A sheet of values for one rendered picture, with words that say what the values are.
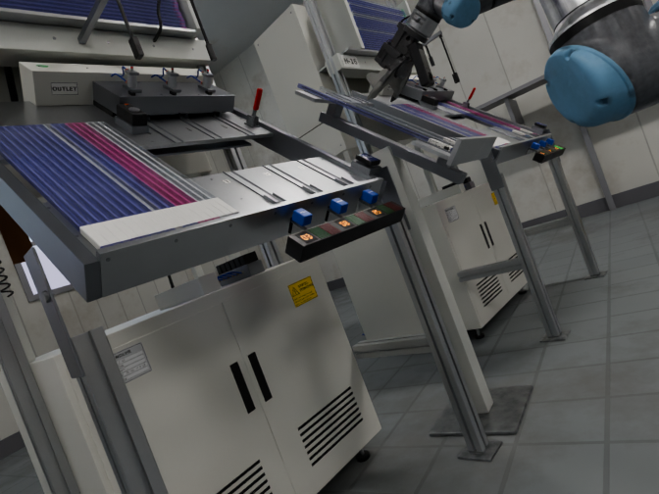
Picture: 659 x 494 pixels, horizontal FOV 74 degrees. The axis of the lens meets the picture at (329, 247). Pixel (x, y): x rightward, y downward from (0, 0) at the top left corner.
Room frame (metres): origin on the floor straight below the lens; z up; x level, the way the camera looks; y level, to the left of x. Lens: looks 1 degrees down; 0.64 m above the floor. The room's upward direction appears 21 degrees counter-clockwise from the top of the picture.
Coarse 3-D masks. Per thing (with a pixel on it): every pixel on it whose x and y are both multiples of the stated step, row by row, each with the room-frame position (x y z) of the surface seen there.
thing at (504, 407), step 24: (408, 192) 1.25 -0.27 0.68; (408, 216) 1.25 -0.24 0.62; (432, 264) 1.24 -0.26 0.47; (432, 288) 1.26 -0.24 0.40; (456, 312) 1.27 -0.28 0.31; (456, 336) 1.25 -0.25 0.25; (480, 384) 1.25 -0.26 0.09; (480, 408) 1.25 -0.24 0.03; (504, 408) 1.24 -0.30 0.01; (432, 432) 1.25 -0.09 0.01; (456, 432) 1.21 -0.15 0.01; (504, 432) 1.13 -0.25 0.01
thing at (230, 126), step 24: (0, 120) 0.92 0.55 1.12; (24, 120) 0.95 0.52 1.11; (48, 120) 0.98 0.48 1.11; (72, 120) 1.01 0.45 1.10; (96, 120) 1.04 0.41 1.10; (168, 120) 1.15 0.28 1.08; (192, 120) 1.19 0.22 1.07; (216, 120) 1.24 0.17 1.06; (240, 120) 1.29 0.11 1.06; (144, 144) 0.97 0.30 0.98; (168, 144) 1.01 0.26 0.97; (192, 144) 1.06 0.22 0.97; (216, 144) 1.19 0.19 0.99; (240, 144) 1.23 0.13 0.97
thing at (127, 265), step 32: (320, 192) 0.89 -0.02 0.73; (352, 192) 0.96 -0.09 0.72; (192, 224) 0.67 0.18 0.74; (224, 224) 0.71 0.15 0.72; (256, 224) 0.77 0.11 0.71; (288, 224) 0.84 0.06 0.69; (96, 256) 0.57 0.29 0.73; (128, 256) 0.60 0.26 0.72; (160, 256) 0.64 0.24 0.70; (192, 256) 0.69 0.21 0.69; (224, 256) 0.74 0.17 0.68; (128, 288) 0.63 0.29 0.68
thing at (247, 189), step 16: (304, 160) 1.10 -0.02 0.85; (320, 160) 1.13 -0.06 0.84; (208, 176) 0.89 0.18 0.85; (224, 176) 0.91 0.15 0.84; (240, 176) 0.92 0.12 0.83; (256, 176) 0.95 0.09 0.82; (272, 176) 0.96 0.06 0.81; (288, 176) 0.98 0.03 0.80; (304, 176) 1.00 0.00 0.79; (320, 176) 1.02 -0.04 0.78; (336, 176) 1.04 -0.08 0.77; (352, 176) 1.07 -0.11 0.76; (224, 192) 0.85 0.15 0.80; (240, 192) 0.86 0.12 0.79; (256, 192) 0.87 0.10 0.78; (272, 192) 0.89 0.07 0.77; (288, 192) 0.91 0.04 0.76; (304, 192) 0.93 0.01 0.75; (48, 208) 0.67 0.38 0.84; (240, 208) 0.80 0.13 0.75; (256, 208) 0.82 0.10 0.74; (64, 224) 0.64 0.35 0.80; (80, 240) 0.62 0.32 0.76
